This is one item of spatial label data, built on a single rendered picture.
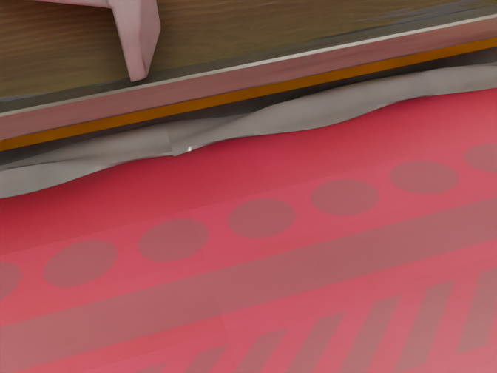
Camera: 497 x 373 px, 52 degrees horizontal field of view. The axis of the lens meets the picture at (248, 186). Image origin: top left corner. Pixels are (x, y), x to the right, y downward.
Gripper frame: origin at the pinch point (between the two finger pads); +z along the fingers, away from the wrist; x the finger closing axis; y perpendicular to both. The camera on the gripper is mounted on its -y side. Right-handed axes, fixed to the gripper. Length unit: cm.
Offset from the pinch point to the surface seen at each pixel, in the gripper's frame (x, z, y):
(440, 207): 10.1, 4.8, -7.4
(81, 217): 5.4, 4.8, 3.8
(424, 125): 4.5, 4.8, -10.1
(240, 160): 3.9, 4.8, -2.4
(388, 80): 0.8, 4.1, -10.5
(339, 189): 7.7, 4.8, -5.0
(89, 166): 1.9, 4.6, 3.5
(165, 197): 5.4, 4.8, 0.8
